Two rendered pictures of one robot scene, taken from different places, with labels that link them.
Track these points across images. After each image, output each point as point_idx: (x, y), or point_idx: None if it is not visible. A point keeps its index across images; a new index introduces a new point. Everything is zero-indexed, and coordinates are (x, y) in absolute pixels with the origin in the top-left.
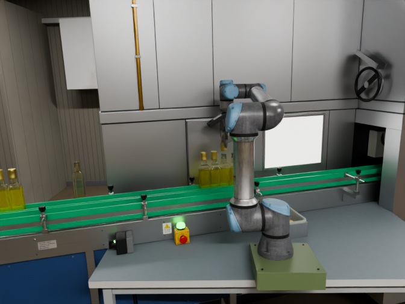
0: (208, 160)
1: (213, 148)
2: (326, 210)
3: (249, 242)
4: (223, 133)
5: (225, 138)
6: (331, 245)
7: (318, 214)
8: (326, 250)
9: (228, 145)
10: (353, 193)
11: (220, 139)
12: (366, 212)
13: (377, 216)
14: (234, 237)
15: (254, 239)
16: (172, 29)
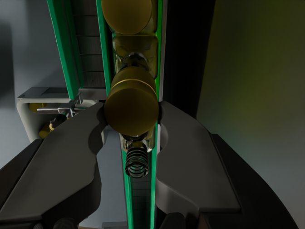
0: (244, 12)
1: (274, 56)
2: (122, 183)
3: (29, 40)
4: (56, 197)
5: (29, 149)
6: (17, 145)
7: (113, 172)
8: (4, 135)
9: (249, 150)
10: (109, 227)
11: (190, 121)
12: (105, 212)
13: (91, 214)
14: (47, 17)
15: (38, 52)
16: None
